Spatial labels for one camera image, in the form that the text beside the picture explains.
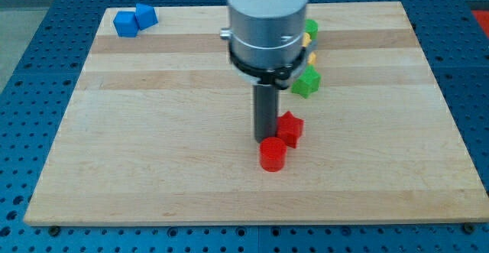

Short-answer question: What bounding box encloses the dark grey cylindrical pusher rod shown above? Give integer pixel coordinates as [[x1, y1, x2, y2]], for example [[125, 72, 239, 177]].
[[253, 85, 279, 143]]

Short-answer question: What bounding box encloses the black mounting flange ring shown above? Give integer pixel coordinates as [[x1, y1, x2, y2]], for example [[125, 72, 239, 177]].
[[228, 45, 308, 90]]

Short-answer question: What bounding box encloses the red star block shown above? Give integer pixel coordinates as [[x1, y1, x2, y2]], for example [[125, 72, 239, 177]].
[[277, 111, 304, 148]]

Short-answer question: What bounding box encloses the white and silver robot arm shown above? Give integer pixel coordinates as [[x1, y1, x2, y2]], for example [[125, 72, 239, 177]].
[[220, 0, 313, 142]]

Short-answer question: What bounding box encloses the green star block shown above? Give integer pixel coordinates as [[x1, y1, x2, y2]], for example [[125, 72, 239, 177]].
[[291, 65, 322, 99]]

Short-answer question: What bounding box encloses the wooden board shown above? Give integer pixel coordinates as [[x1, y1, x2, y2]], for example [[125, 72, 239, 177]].
[[24, 2, 488, 226]]

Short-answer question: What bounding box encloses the yellow block lower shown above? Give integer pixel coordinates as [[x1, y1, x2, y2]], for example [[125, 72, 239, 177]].
[[308, 52, 317, 66]]

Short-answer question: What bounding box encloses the yellow block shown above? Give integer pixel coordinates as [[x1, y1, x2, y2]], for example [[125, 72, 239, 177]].
[[308, 52, 317, 66], [303, 33, 312, 47]]

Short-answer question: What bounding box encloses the yellow block upper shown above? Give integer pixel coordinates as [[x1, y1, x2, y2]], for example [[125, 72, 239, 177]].
[[303, 33, 312, 47]]

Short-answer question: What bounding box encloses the red cylinder block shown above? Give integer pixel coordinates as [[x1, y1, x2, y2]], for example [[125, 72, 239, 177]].
[[259, 137, 287, 172]]

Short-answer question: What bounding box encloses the green cylinder block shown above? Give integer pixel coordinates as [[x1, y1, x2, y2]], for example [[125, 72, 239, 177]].
[[305, 18, 319, 40]]

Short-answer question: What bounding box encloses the blue pentagon block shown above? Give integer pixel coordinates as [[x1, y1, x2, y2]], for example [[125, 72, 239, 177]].
[[135, 3, 158, 30]]

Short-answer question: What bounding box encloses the blue cube block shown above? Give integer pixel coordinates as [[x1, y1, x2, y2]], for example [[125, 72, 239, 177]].
[[113, 11, 139, 37]]

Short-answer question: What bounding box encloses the blue perforated table frame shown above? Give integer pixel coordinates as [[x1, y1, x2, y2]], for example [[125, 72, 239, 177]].
[[1, 0, 488, 252]]

